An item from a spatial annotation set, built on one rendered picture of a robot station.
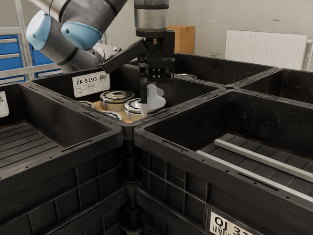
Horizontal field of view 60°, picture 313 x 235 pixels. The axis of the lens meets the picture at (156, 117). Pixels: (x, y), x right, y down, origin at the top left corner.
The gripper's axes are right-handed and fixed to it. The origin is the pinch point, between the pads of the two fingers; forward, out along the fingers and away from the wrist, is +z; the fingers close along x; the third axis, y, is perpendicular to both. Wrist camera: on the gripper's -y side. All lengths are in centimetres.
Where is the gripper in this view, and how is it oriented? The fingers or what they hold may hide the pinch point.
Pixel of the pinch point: (143, 111)
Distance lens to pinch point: 68.9
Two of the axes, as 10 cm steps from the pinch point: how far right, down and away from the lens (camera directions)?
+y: 10.0, -0.1, 0.4
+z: -0.1, 9.0, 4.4
